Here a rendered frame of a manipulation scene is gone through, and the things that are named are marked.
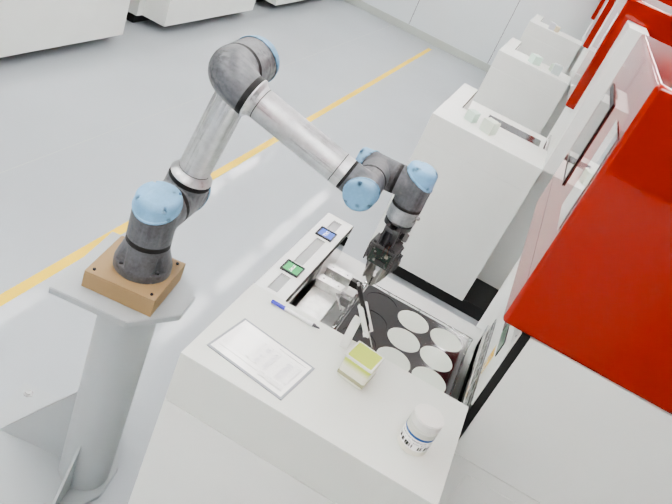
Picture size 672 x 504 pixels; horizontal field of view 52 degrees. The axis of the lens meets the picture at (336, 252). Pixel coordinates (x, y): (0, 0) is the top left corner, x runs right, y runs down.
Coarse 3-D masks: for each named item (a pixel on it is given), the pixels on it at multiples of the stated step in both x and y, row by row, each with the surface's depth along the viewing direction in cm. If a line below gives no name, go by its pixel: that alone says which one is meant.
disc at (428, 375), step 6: (414, 372) 182; (420, 372) 183; (426, 372) 184; (432, 372) 185; (420, 378) 181; (426, 378) 182; (432, 378) 183; (438, 378) 184; (432, 384) 181; (438, 384) 182; (444, 384) 183; (444, 390) 181
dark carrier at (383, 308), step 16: (368, 288) 207; (368, 304) 200; (384, 304) 203; (400, 304) 206; (384, 320) 197; (432, 320) 206; (384, 336) 190; (416, 336) 196; (416, 352) 190; (448, 352) 195; (464, 352) 199; (432, 368) 187; (448, 384) 183
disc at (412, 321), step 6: (402, 312) 203; (408, 312) 205; (414, 312) 206; (402, 318) 201; (408, 318) 202; (414, 318) 203; (420, 318) 204; (402, 324) 198; (408, 324) 199; (414, 324) 201; (420, 324) 202; (426, 324) 203; (414, 330) 198; (420, 330) 199; (426, 330) 200
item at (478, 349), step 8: (488, 328) 206; (480, 344) 200; (472, 352) 208; (480, 352) 194; (472, 360) 202; (480, 360) 191; (472, 368) 189; (464, 376) 196; (472, 376) 183; (464, 384) 191; (472, 384) 180; (464, 392) 179; (464, 400) 174
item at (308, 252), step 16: (320, 224) 215; (336, 224) 220; (304, 240) 204; (320, 240) 208; (336, 240) 211; (288, 256) 194; (304, 256) 197; (320, 256) 200; (272, 272) 184; (304, 272) 190; (272, 288) 179; (288, 288) 181
